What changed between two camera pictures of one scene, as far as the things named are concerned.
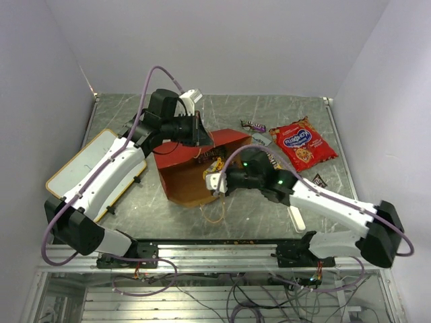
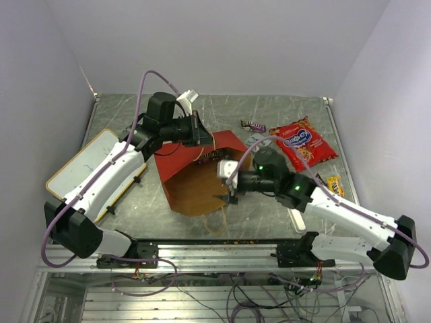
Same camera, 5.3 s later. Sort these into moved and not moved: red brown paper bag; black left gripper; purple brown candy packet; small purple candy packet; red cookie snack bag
Moved: red brown paper bag
Not moved: purple brown candy packet; red cookie snack bag; black left gripper; small purple candy packet
